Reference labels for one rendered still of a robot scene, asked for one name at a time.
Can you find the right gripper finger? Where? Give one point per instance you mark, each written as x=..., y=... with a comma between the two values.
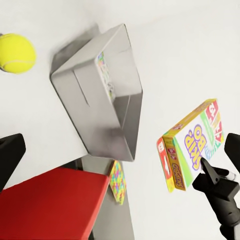
x=211, y=174
x=196, y=182

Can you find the board game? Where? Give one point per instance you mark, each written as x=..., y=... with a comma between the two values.
x=197, y=136
x=105, y=74

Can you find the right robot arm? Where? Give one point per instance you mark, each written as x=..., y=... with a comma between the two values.
x=220, y=187

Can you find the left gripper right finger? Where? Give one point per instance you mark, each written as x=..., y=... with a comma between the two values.
x=232, y=149

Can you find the tennis ball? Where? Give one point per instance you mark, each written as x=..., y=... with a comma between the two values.
x=17, y=53

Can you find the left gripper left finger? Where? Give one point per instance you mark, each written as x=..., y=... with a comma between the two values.
x=12, y=150

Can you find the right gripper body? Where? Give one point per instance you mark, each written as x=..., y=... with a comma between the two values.
x=221, y=196

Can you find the jigsaw puzzle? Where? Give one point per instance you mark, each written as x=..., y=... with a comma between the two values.
x=117, y=181

